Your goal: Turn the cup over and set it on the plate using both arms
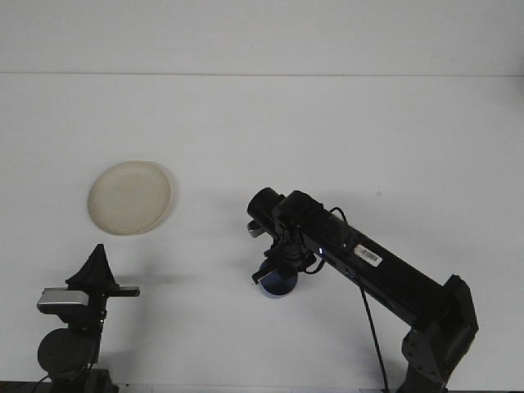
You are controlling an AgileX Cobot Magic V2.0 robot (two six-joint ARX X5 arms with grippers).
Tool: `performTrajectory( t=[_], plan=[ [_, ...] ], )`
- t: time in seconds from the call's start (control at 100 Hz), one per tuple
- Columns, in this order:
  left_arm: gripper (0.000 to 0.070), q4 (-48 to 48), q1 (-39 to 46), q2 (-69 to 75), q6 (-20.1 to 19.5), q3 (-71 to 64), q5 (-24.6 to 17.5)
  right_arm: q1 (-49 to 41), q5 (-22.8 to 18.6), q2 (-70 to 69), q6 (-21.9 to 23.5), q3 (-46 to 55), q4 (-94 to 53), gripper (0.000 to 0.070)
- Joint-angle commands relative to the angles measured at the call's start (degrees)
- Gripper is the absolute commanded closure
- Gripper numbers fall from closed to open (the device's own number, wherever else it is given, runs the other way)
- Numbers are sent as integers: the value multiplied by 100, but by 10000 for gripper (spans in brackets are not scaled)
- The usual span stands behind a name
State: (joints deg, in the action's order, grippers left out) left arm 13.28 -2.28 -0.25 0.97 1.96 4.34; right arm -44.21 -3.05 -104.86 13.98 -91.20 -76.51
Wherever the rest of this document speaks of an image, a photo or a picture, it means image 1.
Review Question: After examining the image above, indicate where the pale blue cup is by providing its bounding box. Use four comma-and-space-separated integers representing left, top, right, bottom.
260, 261, 299, 300

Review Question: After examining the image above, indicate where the pale cream round plate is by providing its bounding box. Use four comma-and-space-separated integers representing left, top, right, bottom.
87, 160, 178, 237

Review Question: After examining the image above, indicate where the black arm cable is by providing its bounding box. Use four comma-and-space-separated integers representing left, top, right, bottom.
302, 206, 391, 393

